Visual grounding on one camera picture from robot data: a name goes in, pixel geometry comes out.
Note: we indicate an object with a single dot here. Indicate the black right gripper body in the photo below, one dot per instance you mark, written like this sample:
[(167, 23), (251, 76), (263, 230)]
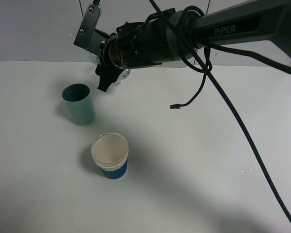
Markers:
[(135, 45)]

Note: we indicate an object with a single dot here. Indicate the tall clear drinking glass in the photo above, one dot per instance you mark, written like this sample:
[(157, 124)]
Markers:
[(118, 81)]

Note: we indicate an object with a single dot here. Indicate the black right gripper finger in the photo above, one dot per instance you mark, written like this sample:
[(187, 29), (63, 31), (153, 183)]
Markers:
[(108, 74)]

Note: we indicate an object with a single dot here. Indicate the teal plastic cup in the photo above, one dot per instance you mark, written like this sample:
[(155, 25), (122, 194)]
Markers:
[(77, 98)]

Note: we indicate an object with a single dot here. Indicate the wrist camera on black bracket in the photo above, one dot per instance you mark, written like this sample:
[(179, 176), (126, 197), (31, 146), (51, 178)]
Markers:
[(88, 36)]

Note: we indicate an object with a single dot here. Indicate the clear bottle with green label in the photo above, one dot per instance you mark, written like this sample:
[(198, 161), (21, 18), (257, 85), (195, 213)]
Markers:
[(92, 57)]

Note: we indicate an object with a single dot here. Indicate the blue sleeved paper cup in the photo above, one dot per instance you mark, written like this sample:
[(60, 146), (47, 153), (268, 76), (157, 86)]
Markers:
[(110, 153)]

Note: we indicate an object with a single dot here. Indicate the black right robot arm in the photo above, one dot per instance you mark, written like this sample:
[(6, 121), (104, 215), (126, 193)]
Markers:
[(172, 35)]

